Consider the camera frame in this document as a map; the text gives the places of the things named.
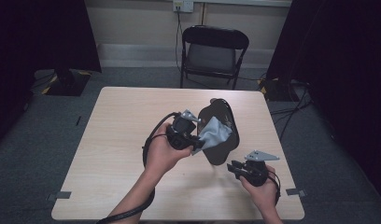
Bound black curtain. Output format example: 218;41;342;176
266;0;381;198
0;0;103;147

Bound black folding chair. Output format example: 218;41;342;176
179;25;250;91

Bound light blue-grey cloth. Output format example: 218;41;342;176
191;116;233;156

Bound person's left hand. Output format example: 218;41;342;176
144;132;193;175

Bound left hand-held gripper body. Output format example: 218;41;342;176
165;108;203;151

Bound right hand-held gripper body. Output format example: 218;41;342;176
239;149;281;188

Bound grey tape strip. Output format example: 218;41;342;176
46;190;73;202
285;188;307;198

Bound black stand base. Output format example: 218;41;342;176
258;77;301;103
41;68;92;97

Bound black floor cables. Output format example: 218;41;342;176
269;81;314;142

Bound person's right hand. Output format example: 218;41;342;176
240;167;278;212

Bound white wall socket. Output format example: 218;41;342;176
173;0;194;14

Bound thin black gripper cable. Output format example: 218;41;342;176
266;172;282;206

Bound black wall cable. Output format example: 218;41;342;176
175;8;184;74

